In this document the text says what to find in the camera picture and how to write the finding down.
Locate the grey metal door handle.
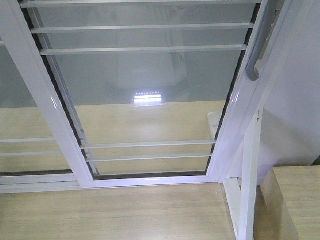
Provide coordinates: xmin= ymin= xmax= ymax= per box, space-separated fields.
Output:
xmin=245 ymin=0 xmax=279 ymax=82

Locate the white door frame post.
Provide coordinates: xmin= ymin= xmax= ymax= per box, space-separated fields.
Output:
xmin=210 ymin=0 xmax=320 ymax=182

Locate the white framed sliding glass door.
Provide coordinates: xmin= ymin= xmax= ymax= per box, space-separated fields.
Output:
xmin=0 ymin=0 xmax=293 ymax=190

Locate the light wooden box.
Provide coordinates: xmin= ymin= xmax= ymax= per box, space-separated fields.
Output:
xmin=260 ymin=166 xmax=320 ymax=240

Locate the fixed white framed glass panel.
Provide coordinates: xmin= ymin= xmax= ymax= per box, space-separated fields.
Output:
xmin=0 ymin=42 xmax=80 ymax=194

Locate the rear white support brace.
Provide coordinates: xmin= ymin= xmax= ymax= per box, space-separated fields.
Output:
xmin=207 ymin=109 xmax=223 ymax=145

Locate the light wooden base platform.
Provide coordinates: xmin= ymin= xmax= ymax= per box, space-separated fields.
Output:
xmin=0 ymin=101 xmax=235 ymax=240

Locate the white triangular support brace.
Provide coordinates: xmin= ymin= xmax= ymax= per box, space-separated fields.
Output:
xmin=223 ymin=109 xmax=263 ymax=240

